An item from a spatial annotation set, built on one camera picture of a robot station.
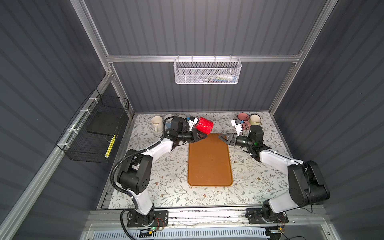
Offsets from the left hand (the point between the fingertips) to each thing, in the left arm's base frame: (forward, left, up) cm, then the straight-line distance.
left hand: (206, 136), depth 84 cm
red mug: (+3, +1, +5) cm, 6 cm away
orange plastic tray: (-8, -2, -18) cm, 20 cm away
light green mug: (+23, -40, -14) cm, 49 cm away
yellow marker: (-10, +47, +8) cm, 49 cm away
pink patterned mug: (+23, -32, -11) cm, 41 cm away
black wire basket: (-3, +59, +9) cm, 60 cm away
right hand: (-3, -8, +1) cm, 8 cm away
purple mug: (+34, +15, -18) cm, 41 cm away
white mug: (+20, +32, -9) cm, 39 cm away
